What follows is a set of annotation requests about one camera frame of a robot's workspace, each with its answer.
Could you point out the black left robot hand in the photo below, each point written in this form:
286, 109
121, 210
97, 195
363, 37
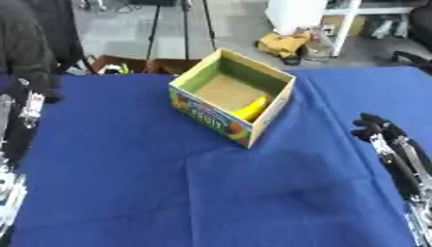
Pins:
16, 138

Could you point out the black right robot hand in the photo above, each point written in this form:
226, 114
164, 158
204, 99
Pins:
406, 173

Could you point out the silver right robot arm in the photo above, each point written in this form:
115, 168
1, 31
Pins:
422, 222

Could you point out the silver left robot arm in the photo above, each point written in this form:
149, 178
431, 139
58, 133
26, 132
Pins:
10, 196

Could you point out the brown cardboard box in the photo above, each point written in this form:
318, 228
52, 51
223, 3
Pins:
169, 64

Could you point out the cardboard box with green inside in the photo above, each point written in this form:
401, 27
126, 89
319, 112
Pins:
213, 112

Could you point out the person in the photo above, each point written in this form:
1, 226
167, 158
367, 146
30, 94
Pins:
34, 38

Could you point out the black chair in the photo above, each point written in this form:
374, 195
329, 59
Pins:
419, 32

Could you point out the yellow toy banana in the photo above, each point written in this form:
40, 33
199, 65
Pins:
251, 109

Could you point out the yellow bag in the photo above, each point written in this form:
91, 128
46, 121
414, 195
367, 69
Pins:
283, 43

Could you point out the white bin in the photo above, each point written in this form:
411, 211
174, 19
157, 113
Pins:
293, 14

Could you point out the black tripod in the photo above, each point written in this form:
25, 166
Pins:
185, 29

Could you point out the white shelf frame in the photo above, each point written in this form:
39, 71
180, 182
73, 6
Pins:
344, 29

